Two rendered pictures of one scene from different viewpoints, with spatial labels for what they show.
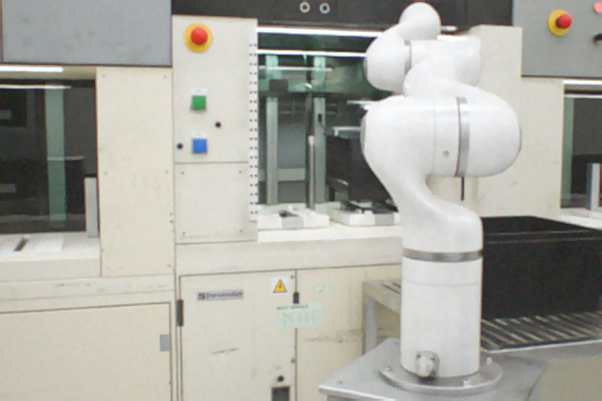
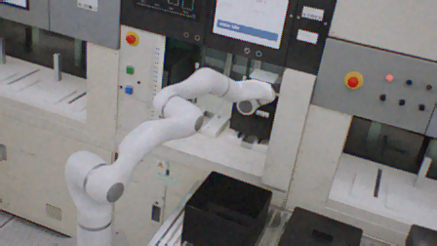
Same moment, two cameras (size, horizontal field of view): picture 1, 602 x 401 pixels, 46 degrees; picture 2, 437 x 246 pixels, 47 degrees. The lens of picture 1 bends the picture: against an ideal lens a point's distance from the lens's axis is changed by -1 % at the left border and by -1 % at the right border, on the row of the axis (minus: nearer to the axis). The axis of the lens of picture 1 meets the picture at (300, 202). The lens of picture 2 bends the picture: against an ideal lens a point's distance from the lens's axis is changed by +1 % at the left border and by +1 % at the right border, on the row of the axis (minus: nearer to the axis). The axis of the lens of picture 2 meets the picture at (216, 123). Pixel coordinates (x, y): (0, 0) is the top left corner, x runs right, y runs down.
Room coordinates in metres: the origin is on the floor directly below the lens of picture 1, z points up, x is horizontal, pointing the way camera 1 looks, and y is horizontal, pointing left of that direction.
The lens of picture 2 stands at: (0.13, -1.26, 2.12)
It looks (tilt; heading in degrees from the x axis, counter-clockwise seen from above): 28 degrees down; 33
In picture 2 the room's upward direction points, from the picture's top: 9 degrees clockwise
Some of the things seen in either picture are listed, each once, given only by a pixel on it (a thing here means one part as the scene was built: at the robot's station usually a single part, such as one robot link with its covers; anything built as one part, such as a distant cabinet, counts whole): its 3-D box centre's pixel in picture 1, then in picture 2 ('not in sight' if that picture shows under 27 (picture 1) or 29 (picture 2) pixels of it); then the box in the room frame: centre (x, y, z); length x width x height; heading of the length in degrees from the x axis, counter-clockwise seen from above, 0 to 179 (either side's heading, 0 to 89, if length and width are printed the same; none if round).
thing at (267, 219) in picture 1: (283, 216); (203, 120); (2.02, 0.05, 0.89); 0.22 x 0.21 x 0.04; 16
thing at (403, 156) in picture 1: (421, 176); (89, 186); (1.07, -0.18, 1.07); 0.19 x 0.12 x 0.24; 85
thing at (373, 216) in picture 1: (371, 213); (253, 135); (2.09, -0.21, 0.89); 0.22 x 0.21 x 0.04; 16
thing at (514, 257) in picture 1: (510, 262); (227, 214); (1.54, -0.46, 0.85); 0.28 x 0.28 x 0.17; 14
